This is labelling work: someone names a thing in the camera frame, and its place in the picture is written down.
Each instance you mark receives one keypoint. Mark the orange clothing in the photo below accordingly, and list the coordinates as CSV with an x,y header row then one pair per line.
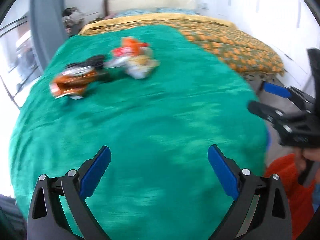
x,y
287,192

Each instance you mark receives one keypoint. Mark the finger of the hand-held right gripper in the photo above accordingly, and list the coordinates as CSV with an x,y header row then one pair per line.
x,y
277,90
262,110

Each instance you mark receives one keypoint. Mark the white wardrobe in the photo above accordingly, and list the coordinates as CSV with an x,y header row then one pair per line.
x,y
275,17

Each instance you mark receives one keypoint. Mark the cream padded headboard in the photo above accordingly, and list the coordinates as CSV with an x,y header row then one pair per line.
x,y
150,1

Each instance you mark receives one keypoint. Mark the green floral tablecloth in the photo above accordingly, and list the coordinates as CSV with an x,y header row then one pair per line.
x,y
150,120

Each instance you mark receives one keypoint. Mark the grey-blue curtain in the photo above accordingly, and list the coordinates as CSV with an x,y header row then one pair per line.
x,y
47,25

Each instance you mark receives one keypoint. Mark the orange snack packet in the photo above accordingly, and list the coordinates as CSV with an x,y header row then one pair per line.
x,y
132,45

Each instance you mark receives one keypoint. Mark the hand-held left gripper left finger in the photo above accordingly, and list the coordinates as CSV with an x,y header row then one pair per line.
x,y
96,172

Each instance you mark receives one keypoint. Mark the pile of clothes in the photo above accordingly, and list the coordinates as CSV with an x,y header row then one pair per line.
x,y
72,20

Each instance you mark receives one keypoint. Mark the black mesh net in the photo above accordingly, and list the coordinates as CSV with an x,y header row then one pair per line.
x,y
97,62

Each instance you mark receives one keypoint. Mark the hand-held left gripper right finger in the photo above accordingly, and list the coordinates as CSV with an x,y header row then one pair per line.
x,y
223,172

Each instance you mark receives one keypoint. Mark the person's right hand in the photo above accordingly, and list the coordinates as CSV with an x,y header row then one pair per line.
x,y
312,155

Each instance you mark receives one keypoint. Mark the blue floral pillow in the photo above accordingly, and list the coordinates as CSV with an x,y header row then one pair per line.
x,y
177,11
137,12

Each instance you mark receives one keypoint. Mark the red snack packet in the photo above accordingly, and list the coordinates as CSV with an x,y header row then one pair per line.
x,y
120,53

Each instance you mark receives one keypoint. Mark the dark cloth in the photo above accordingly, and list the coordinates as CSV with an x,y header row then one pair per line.
x,y
10,220

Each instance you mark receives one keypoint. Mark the orange crushed snack wrappers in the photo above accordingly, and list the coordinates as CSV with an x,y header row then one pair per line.
x,y
72,82

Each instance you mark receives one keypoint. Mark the black framed glass door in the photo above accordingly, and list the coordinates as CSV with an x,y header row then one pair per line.
x,y
17,55

